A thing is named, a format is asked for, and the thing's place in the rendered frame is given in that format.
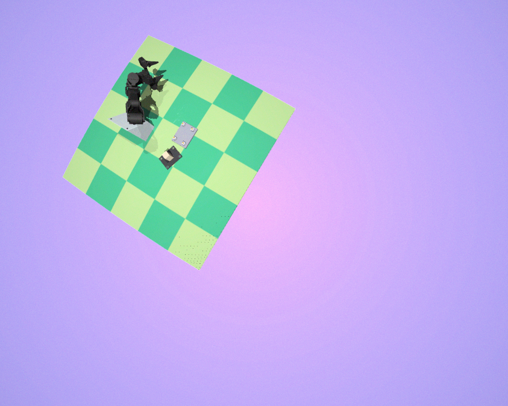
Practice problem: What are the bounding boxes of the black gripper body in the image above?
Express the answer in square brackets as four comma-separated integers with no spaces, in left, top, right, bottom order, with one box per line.
[136,57,157,90]

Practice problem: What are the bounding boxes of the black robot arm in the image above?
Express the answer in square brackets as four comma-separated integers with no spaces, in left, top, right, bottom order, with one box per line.
[125,71,154,125]

